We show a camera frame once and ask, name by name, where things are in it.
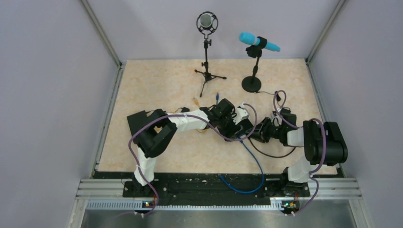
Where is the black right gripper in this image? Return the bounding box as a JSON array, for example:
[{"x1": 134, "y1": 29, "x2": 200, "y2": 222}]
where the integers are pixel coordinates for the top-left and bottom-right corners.
[{"x1": 246, "y1": 117, "x2": 285, "y2": 143}]

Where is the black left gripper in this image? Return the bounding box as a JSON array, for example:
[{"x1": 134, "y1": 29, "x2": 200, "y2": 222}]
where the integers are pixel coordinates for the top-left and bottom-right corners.
[{"x1": 217, "y1": 112, "x2": 243, "y2": 142}]

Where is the black adapter power cable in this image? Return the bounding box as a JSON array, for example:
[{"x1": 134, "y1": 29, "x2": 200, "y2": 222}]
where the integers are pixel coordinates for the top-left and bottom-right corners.
[{"x1": 249, "y1": 90, "x2": 297, "y2": 159}]

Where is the blue microphone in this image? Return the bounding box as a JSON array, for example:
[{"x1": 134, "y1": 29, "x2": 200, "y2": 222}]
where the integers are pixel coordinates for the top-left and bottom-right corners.
[{"x1": 239, "y1": 32, "x2": 281, "y2": 93}]

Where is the black network switch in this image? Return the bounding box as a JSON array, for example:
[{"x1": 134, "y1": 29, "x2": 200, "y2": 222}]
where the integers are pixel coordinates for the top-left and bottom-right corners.
[{"x1": 127, "y1": 111, "x2": 148, "y2": 146}]

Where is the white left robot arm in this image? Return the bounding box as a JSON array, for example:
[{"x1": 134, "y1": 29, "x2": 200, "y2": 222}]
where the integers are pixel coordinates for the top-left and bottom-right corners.
[{"x1": 127, "y1": 99, "x2": 253, "y2": 196}]

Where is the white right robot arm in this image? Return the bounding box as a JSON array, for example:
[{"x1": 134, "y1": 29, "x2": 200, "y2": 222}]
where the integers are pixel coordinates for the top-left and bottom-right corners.
[{"x1": 240, "y1": 109, "x2": 348, "y2": 196}]

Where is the black power adapter left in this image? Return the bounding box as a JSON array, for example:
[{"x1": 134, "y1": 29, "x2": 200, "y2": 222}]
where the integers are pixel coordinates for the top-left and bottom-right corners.
[{"x1": 178, "y1": 107, "x2": 190, "y2": 113}]

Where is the black tripod microphone stand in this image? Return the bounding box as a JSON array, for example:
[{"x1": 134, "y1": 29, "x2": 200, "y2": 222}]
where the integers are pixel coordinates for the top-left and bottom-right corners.
[{"x1": 194, "y1": 33, "x2": 227, "y2": 98}]

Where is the silver condenser microphone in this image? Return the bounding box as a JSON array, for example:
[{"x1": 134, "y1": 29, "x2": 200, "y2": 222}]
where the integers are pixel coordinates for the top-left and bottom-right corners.
[{"x1": 196, "y1": 11, "x2": 218, "y2": 33}]

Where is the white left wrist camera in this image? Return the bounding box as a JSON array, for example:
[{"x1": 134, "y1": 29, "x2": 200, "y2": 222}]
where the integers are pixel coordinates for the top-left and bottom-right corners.
[{"x1": 233, "y1": 103, "x2": 249, "y2": 124}]

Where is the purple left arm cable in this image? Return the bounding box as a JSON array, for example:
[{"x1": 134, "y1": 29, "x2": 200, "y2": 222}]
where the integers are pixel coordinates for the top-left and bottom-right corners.
[{"x1": 128, "y1": 103, "x2": 258, "y2": 218}]

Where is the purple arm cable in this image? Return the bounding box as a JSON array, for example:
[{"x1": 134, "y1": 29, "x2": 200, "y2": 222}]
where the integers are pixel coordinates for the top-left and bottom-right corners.
[
  {"x1": 128, "y1": 103, "x2": 258, "y2": 218},
  {"x1": 272, "y1": 90, "x2": 328, "y2": 216}
]

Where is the yellow ethernet cable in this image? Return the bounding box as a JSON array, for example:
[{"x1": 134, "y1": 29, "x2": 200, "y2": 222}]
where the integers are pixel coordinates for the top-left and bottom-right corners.
[{"x1": 192, "y1": 97, "x2": 209, "y2": 134}]

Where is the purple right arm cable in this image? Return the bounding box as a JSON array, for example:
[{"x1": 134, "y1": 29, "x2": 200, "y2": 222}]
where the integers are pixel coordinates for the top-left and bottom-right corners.
[{"x1": 272, "y1": 90, "x2": 328, "y2": 216}]

